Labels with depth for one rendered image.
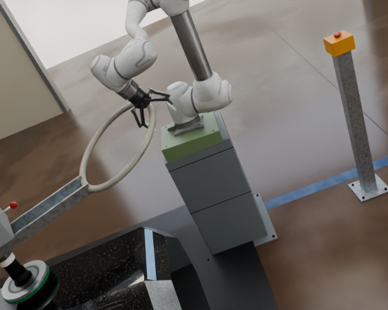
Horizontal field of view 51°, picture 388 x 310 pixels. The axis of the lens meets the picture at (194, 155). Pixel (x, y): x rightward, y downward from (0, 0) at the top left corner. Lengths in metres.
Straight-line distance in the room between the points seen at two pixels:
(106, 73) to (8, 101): 5.31
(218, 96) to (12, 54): 4.79
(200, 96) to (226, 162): 0.41
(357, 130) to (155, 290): 1.54
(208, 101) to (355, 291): 1.27
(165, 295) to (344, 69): 1.51
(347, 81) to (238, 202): 0.94
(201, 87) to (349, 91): 0.84
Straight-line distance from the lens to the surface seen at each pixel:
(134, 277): 1.73
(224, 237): 2.73
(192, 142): 2.29
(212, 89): 2.23
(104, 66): 1.70
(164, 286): 1.73
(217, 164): 2.38
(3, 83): 6.87
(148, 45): 1.62
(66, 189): 1.95
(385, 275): 2.47
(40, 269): 2.02
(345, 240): 2.65
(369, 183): 2.88
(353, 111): 2.55
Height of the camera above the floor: 1.94
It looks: 30 degrees down
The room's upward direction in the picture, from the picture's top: 25 degrees counter-clockwise
